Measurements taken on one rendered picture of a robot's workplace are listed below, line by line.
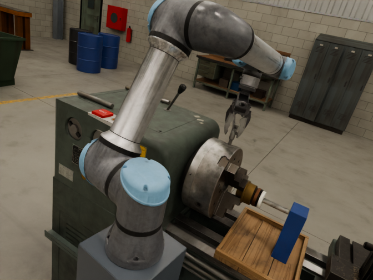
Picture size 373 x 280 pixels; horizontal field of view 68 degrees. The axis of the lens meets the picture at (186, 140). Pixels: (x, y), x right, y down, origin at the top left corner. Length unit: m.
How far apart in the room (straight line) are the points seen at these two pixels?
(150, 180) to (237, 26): 0.40
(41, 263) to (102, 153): 1.61
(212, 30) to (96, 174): 0.43
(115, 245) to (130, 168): 0.19
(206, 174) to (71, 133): 0.60
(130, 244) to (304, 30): 7.28
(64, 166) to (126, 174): 0.77
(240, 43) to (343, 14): 7.02
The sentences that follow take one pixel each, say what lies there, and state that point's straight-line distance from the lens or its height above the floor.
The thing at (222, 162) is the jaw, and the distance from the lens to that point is 1.05.
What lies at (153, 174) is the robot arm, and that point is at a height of 1.33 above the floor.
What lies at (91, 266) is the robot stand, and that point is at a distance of 0.78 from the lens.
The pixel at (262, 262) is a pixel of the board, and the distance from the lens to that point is 1.19.
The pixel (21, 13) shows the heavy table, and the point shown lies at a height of 0.95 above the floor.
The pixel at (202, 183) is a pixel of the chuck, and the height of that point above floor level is 1.12.
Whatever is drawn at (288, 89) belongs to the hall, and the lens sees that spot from 7.73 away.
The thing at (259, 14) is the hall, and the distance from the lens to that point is 7.99.
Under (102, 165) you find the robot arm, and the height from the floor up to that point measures 1.30.
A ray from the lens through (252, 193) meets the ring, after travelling 1.12.
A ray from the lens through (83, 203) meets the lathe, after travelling 1.36.
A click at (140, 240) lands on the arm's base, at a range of 0.69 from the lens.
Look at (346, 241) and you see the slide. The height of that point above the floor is 0.97.
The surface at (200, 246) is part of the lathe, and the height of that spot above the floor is 0.86.
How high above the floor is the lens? 1.66
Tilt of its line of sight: 23 degrees down
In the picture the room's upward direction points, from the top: 12 degrees clockwise
